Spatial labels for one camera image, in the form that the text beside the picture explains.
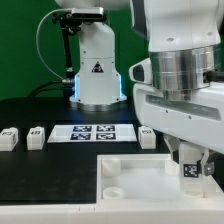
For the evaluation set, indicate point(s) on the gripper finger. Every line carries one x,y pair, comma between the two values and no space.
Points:
173,145
208,162

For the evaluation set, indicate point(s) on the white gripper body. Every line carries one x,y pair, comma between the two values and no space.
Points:
199,121

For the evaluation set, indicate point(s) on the white square tabletop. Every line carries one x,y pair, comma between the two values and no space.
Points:
150,180

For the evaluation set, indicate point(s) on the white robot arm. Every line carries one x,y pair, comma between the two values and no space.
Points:
177,90

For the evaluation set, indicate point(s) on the white L-shaped fence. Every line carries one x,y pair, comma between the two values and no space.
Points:
95,213

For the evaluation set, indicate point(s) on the white plate with tags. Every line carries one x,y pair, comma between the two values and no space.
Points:
93,133

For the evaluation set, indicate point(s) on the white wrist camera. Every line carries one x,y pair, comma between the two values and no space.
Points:
141,72

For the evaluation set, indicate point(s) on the black camera stand pole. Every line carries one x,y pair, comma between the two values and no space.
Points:
69,27

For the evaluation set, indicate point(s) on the black camera on stand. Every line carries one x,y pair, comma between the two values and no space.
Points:
88,13

